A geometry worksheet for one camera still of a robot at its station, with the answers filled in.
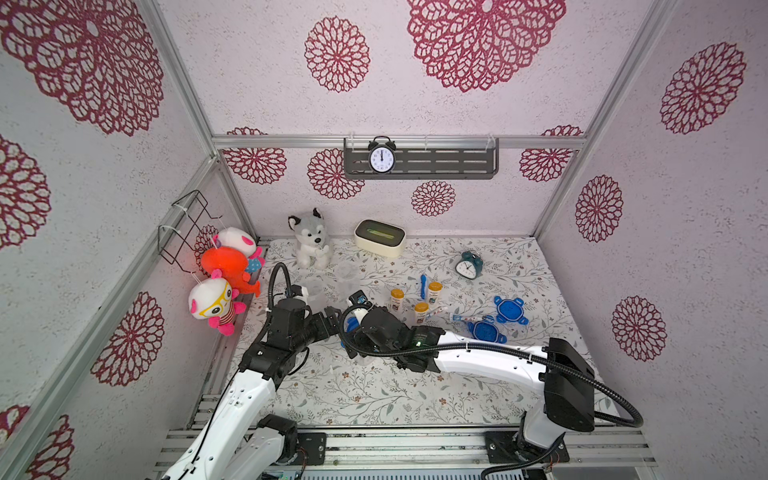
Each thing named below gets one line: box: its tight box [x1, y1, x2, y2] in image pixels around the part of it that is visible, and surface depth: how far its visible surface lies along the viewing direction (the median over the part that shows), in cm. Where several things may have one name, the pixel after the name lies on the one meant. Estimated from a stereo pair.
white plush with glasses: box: [188, 268, 247, 336], surface depth 83 cm
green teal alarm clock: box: [455, 251, 484, 280], surface depth 108 cm
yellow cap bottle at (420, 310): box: [414, 302, 429, 325], surface depth 92 cm
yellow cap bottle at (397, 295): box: [390, 288, 405, 312], surface depth 96 cm
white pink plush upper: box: [213, 227, 257, 257], surface depth 96 cm
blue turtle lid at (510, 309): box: [493, 296, 529, 326], surface depth 102 cm
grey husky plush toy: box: [288, 207, 330, 270], surface depth 102 cm
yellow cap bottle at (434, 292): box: [428, 281, 443, 306], surface depth 97 cm
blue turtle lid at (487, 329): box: [467, 315, 508, 344], surface depth 97 cm
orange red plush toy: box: [201, 246, 261, 297], surface depth 92 cm
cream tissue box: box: [354, 218, 407, 258], surface depth 116 cm
